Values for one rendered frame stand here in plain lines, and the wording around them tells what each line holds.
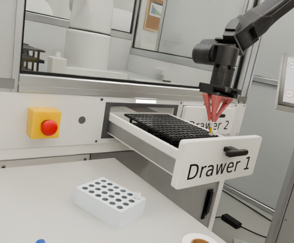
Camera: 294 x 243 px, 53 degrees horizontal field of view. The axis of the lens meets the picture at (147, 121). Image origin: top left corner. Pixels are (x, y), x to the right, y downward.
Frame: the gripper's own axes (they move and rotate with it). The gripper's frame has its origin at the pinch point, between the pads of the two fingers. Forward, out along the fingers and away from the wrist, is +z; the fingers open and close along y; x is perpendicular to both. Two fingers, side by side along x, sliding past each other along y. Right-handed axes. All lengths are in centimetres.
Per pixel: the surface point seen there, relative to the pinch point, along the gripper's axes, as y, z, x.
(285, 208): -15, 45, 89
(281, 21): -85, -69, 152
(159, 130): -3.8, 5.3, -14.9
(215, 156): 11.4, 7.1, -9.5
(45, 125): -14.4, 7.8, -41.0
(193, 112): -21.2, 1.7, 13.7
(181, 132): -2.2, 4.9, -8.5
